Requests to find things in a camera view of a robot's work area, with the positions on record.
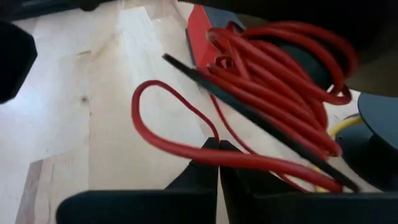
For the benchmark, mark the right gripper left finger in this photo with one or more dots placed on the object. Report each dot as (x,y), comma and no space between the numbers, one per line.
(186,202)

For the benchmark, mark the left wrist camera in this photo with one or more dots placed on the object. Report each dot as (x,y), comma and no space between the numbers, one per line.
(14,62)

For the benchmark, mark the red square case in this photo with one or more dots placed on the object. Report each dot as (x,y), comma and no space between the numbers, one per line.
(200,40)

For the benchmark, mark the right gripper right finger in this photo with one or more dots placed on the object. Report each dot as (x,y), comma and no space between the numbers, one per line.
(264,205)

